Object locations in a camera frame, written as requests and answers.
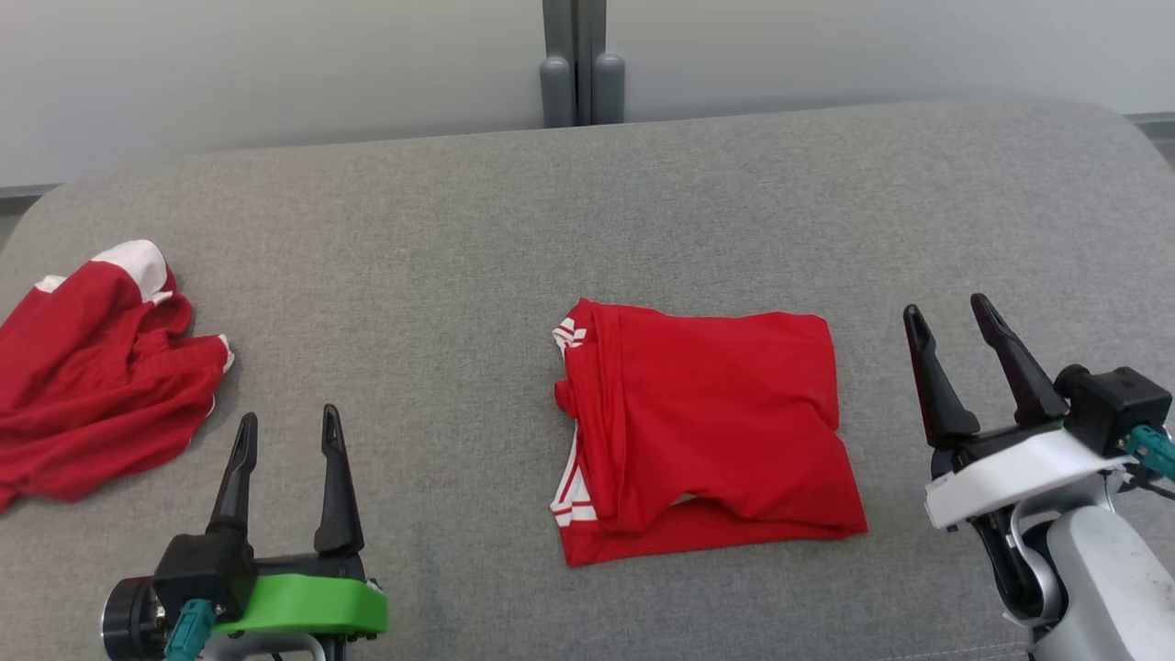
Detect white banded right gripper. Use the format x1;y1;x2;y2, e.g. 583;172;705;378
903;293;1130;532

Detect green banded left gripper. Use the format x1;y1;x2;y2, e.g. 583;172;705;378
101;404;389;661

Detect red shorts with white hem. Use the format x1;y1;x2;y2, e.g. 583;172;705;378
0;239;235;515

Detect red Bulls basketball jersey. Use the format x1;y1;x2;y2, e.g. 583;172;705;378
551;297;869;568

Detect grey fabric sofa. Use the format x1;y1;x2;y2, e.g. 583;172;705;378
0;96;1175;661

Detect teal left camera cable connector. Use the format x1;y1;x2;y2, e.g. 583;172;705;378
163;599;218;661

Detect teal camera cable connector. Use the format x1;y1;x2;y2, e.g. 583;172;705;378
1122;424;1175;501
163;599;218;661

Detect teal right camera cable connector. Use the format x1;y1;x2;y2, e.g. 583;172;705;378
1122;424;1175;501

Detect grey partition post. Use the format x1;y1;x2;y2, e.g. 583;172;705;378
539;0;627;128

